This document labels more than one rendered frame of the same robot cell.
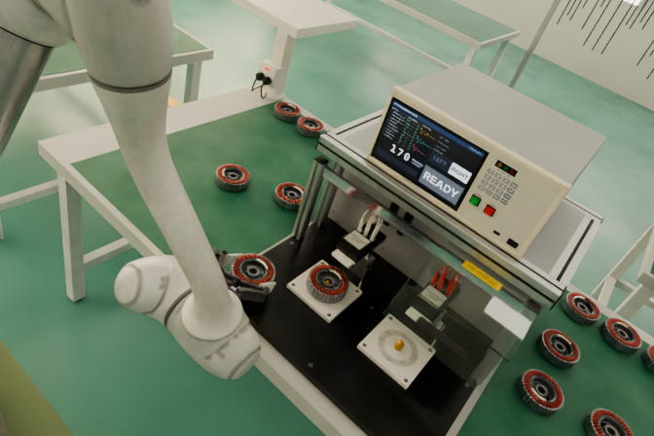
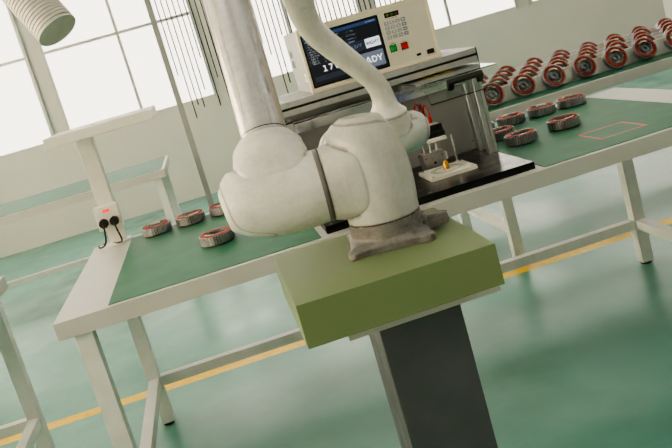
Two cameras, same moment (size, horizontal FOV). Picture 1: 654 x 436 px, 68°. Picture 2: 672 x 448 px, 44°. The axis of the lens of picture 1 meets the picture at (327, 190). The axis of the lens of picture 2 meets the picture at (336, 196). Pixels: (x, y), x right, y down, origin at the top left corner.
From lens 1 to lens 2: 190 cm
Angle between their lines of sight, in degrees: 40
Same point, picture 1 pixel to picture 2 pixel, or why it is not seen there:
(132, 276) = not seen: hidden behind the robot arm
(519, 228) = (425, 38)
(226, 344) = (410, 114)
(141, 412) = not seen: outside the picture
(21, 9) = not seen: outside the picture
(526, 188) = (408, 14)
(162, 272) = not seen: hidden behind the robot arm
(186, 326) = (389, 116)
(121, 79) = not seen: outside the picture
